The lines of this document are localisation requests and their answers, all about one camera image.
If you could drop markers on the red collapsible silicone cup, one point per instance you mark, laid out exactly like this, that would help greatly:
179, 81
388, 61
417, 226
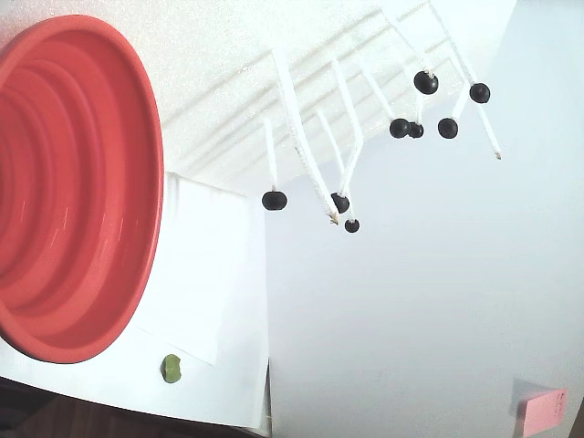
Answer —
91, 205

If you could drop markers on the thick white pipe cleaner stem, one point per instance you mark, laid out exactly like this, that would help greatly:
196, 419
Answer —
318, 187

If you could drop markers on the small dark blueberry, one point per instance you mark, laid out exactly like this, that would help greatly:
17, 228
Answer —
351, 225
417, 131

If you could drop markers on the white paper sheet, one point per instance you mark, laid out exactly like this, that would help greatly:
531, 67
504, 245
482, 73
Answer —
196, 274

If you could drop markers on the bent white pipe cleaner stem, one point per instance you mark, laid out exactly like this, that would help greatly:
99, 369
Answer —
348, 100

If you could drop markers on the white foam board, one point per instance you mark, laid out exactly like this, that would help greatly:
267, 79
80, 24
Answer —
219, 91

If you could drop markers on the green leaf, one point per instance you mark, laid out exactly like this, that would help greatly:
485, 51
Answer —
171, 368

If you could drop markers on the pink sticky note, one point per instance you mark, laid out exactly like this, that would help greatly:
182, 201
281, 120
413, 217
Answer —
545, 410

